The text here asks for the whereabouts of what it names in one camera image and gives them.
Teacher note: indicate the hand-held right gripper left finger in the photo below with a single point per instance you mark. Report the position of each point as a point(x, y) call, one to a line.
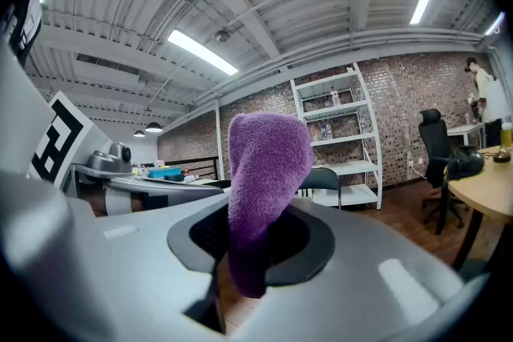
point(120, 272)

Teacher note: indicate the clear plastic bottle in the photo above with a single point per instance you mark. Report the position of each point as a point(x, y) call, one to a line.
point(335, 96)
point(329, 131)
point(323, 132)

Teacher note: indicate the yellow bottle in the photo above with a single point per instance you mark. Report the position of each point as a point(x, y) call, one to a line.
point(506, 134)

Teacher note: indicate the grey camera device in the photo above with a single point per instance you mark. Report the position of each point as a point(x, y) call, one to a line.
point(110, 160)

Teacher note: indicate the purple cloth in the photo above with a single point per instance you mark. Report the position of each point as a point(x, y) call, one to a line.
point(264, 180)

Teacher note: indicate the black pendant lamp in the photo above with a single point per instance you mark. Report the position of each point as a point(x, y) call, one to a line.
point(139, 133)
point(153, 127)

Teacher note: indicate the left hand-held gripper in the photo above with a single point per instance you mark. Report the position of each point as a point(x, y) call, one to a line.
point(52, 132)

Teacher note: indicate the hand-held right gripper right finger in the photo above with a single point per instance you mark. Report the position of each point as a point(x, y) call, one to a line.
point(360, 292)

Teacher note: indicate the black folding chair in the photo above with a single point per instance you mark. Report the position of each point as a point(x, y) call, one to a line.
point(320, 180)

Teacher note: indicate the round wooden table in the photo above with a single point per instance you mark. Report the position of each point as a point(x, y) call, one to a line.
point(485, 188)

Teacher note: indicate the black office chair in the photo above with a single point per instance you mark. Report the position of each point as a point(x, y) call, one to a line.
point(435, 144)

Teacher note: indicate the small white desk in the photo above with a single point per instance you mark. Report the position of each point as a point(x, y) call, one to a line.
point(465, 129)

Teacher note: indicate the white post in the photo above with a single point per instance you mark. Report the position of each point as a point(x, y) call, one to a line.
point(218, 140)

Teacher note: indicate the black backpack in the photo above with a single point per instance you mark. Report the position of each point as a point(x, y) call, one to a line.
point(465, 164)

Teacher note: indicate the black railing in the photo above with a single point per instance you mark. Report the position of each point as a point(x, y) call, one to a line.
point(192, 168)

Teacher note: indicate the white metal shelf unit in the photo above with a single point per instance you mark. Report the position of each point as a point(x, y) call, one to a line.
point(352, 168)

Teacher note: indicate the blue box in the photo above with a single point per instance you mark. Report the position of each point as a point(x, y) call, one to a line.
point(164, 172)

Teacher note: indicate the large white desk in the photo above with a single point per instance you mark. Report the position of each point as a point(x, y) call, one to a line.
point(160, 188)

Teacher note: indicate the white wall socket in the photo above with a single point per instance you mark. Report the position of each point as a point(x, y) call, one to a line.
point(410, 163)

